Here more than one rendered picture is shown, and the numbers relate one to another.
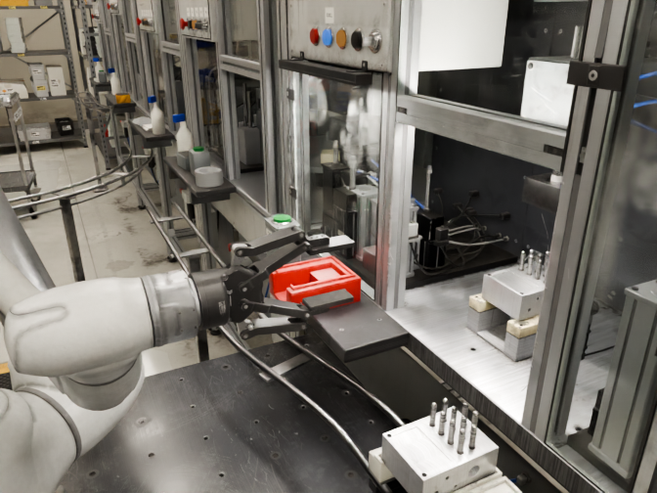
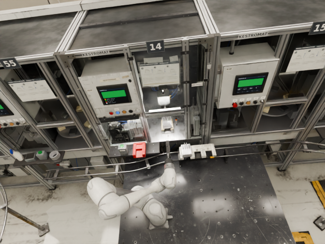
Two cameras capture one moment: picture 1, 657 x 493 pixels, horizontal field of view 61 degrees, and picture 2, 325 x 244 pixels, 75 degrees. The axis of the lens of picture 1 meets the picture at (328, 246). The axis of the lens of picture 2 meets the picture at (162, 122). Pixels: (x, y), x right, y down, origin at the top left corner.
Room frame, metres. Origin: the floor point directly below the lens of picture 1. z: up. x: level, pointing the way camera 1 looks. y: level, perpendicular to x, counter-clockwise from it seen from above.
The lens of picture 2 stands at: (0.14, 1.00, 2.75)
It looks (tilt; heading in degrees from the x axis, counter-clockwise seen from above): 48 degrees down; 301
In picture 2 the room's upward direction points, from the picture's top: 9 degrees counter-clockwise
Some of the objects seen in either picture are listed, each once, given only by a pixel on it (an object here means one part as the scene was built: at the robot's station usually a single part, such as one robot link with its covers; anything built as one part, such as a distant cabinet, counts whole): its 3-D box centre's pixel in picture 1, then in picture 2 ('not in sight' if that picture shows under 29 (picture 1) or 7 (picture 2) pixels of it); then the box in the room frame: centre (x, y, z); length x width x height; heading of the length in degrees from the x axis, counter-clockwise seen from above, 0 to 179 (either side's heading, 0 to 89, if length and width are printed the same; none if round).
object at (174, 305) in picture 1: (171, 306); (169, 167); (0.62, 0.20, 1.12); 0.09 x 0.06 x 0.09; 27
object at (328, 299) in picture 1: (328, 299); not in sight; (0.72, 0.00, 1.08); 0.07 x 0.03 x 0.01; 117
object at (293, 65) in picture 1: (321, 66); (119, 117); (1.18, 0.01, 1.37); 0.36 x 0.04 x 0.04; 27
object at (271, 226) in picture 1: (286, 243); (123, 148); (1.20, 0.10, 0.97); 0.08 x 0.08 x 0.12; 27
